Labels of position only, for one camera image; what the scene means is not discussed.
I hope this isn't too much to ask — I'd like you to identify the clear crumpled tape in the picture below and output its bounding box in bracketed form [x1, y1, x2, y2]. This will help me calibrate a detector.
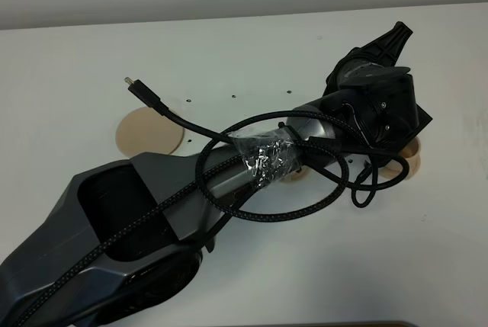
[230, 127, 302, 190]

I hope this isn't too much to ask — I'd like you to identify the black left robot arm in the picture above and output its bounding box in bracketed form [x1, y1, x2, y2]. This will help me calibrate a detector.
[1, 22, 431, 326]

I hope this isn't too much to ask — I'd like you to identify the black cable with plug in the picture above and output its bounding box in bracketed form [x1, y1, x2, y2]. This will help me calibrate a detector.
[122, 76, 411, 208]

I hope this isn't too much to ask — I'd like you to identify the beige right teacup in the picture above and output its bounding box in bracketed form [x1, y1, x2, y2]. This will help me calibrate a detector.
[400, 136, 421, 172]

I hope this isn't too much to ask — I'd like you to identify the black braided cable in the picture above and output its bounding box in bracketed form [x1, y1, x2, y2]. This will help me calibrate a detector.
[11, 107, 352, 327]

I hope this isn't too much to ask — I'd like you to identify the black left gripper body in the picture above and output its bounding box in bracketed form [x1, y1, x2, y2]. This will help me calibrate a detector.
[322, 21, 432, 148]

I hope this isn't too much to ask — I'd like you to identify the beige cup saucer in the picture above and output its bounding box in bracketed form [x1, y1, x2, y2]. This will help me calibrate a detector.
[379, 160, 420, 180]
[281, 166, 311, 183]

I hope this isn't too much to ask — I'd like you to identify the beige teapot saucer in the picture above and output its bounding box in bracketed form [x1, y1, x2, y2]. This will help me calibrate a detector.
[115, 107, 185, 158]

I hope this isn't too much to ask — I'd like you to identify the beige right cup saucer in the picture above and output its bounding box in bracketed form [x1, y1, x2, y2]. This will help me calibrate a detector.
[379, 160, 420, 180]

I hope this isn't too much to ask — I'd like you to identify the beige left cup saucer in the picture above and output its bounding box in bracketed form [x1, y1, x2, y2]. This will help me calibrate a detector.
[281, 166, 311, 183]

